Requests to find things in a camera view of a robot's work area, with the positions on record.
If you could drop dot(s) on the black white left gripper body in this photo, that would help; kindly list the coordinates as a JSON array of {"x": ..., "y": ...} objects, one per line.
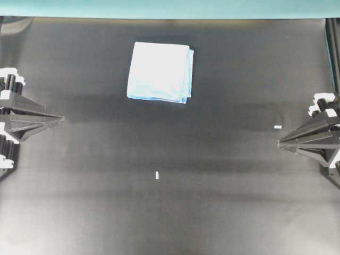
[{"x": 11, "y": 82}]

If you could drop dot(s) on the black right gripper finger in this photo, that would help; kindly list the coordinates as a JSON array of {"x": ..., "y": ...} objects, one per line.
[
  {"x": 316, "y": 131},
  {"x": 316, "y": 150}
]

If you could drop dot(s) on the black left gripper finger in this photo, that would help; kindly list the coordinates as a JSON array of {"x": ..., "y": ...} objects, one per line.
[
  {"x": 22, "y": 105},
  {"x": 20, "y": 131}
]

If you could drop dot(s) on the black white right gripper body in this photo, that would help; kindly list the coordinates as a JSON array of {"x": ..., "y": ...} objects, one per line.
[{"x": 326, "y": 108}]

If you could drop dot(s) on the light blue cloth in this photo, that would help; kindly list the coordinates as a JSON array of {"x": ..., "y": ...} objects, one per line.
[{"x": 160, "y": 72}]

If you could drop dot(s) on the black aluminium frame post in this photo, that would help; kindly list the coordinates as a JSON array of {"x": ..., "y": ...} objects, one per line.
[{"x": 332, "y": 38}]

